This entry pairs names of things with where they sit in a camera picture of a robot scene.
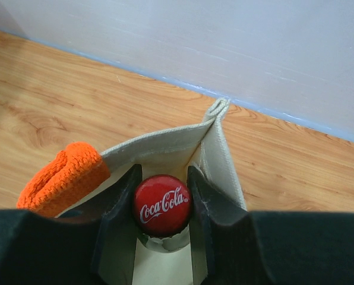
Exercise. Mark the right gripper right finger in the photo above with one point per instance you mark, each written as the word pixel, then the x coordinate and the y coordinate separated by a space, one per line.
pixel 232 246

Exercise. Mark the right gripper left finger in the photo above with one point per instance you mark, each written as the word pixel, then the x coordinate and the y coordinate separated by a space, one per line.
pixel 93 243

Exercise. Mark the cola glass bottle red cap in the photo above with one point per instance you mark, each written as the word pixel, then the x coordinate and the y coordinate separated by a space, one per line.
pixel 162 208

